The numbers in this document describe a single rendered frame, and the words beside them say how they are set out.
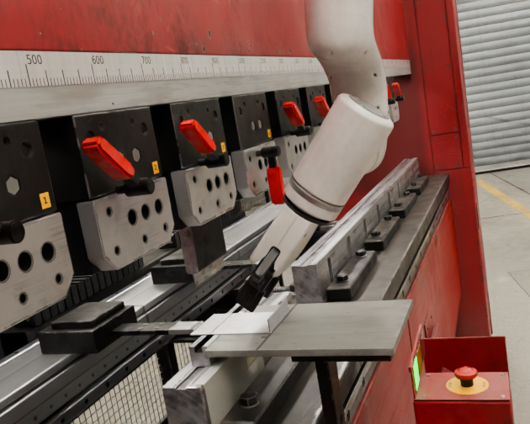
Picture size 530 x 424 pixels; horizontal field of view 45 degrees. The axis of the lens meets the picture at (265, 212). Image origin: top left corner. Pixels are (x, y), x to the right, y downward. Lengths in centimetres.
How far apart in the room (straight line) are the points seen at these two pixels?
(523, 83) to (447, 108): 562
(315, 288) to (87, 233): 79
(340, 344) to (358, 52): 38
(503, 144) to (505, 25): 143
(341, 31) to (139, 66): 25
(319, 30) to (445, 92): 218
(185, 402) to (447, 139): 230
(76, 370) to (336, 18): 66
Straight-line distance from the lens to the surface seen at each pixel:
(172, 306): 133
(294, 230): 86
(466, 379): 119
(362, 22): 84
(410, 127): 302
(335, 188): 84
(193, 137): 81
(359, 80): 91
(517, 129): 860
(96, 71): 72
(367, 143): 83
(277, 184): 105
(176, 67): 87
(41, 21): 66
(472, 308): 319
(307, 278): 138
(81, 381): 110
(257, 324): 97
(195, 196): 85
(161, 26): 86
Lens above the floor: 132
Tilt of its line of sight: 10 degrees down
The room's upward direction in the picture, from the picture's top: 10 degrees counter-clockwise
